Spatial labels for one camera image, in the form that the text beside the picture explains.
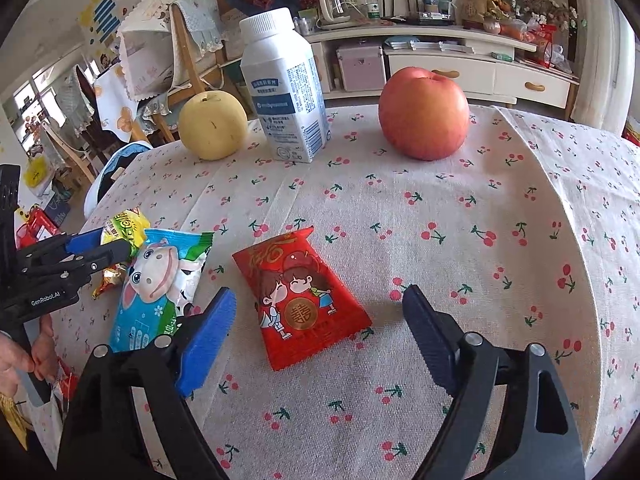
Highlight white cardboard box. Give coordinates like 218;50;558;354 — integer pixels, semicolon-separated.
220;7;251;61

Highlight pink storage case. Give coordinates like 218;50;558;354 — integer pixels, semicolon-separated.
336;42;387;92

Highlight blue white bag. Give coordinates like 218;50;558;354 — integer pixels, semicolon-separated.
84;141;153;221

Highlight golden fabric ornament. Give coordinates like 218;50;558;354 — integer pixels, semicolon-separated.
457;0;493;23

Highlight glass electric kettle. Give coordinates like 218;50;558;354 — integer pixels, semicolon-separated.
318;0;353;28

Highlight yellow plastic bag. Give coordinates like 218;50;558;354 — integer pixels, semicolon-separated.
22;157;51;196

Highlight gold candy wrapper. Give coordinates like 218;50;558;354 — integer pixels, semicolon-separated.
91;264;132;301

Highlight colourful wall decals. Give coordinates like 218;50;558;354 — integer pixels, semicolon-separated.
77;0;131;46

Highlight blue cartoon cow packet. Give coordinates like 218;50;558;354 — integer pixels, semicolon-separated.
109;228;215;356

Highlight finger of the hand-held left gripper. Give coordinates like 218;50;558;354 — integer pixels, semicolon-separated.
17;228;108;268
30;241;132;291

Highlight yellow pear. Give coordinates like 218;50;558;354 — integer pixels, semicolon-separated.
178;91;249;162

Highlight cream chair cover cloth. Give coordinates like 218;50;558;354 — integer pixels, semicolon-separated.
117;0;181;103

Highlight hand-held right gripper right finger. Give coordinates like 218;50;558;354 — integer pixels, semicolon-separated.
401;284;586;480

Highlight white curtain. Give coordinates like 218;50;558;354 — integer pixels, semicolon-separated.
570;0;631;133

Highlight cherry print tablecloth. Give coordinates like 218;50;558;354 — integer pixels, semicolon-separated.
47;104;640;480

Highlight person's left hand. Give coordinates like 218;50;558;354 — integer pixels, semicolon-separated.
0;312;59;397

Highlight red gift bag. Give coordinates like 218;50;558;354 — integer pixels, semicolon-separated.
17;207;61;251

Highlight yellow green snack packet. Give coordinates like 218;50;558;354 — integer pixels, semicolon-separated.
101;208;152;261

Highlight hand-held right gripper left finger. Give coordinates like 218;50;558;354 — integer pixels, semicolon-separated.
56;287;238;480

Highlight red apple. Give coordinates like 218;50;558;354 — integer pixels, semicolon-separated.
378;66;471;162

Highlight orange print dining tablecloth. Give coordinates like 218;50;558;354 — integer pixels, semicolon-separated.
95;62;146;146

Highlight light blue lace cloth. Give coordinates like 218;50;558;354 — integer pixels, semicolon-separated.
170;0;223;53

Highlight white milk bottle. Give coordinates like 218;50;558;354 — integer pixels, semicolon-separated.
239;7;332;163

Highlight red cartoon snack packet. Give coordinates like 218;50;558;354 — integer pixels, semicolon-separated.
232;226;373;372

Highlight wooden chair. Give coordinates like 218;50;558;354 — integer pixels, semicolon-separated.
117;0;226;146

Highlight cream television cabinet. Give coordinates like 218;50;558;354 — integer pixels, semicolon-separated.
300;25;581;108

